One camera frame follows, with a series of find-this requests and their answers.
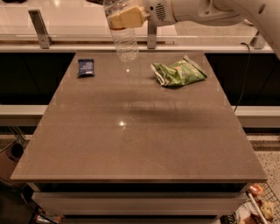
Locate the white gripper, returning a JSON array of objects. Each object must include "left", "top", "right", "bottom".
[{"left": 108, "top": 0, "right": 176, "bottom": 30}]

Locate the clear plastic water bottle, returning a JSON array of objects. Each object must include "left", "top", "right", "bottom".
[{"left": 103, "top": 0, "right": 138, "bottom": 63}]

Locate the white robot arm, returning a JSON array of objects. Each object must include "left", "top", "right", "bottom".
[{"left": 103, "top": 0, "right": 280, "bottom": 57}]

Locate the blue rxbar blueberry wrapper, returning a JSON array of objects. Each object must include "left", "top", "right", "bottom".
[{"left": 78, "top": 59, "right": 95, "bottom": 76}]

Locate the green chip bag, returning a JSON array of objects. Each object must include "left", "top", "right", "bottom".
[{"left": 150, "top": 55, "right": 207, "bottom": 87}]

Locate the glass railing panel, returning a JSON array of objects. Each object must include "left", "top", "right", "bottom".
[{"left": 0, "top": 0, "right": 280, "bottom": 40}]

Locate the white drawer front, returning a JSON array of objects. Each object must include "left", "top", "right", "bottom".
[{"left": 32, "top": 192, "right": 247, "bottom": 216}]

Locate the middle metal railing bracket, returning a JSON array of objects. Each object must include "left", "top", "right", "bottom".
[{"left": 147, "top": 21, "right": 158, "bottom": 49}]

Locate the metal railing bracket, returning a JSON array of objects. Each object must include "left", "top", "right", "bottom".
[
  {"left": 250, "top": 31, "right": 266, "bottom": 50},
  {"left": 147, "top": 21, "right": 158, "bottom": 49},
  {"left": 28, "top": 9, "right": 52, "bottom": 49}
]

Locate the left metal railing bracket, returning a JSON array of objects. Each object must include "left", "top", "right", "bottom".
[{"left": 28, "top": 9, "right": 52, "bottom": 49}]

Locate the black power cable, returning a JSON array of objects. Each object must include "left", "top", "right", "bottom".
[{"left": 233, "top": 42, "right": 252, "bottom": 113}]

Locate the right metal railing bracket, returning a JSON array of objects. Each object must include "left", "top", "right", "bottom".
[{"left": 250, "top": 31, "right": 266, "bottom": 50}]

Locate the wire basket with snacks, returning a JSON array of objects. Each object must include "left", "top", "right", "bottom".
[{"left": 233, "top": 183, "right": 280, "bottom": 224}]

